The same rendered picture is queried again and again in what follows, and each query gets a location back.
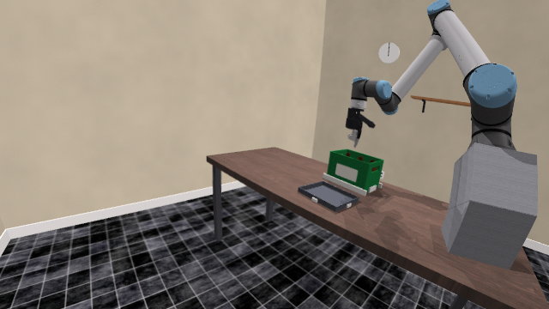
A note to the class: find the green bottle crate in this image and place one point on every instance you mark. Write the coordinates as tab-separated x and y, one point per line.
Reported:
352	170

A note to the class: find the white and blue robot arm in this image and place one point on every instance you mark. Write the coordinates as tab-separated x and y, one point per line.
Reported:
491	88

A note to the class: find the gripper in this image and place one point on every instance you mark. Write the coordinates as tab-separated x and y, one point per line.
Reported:
356	124

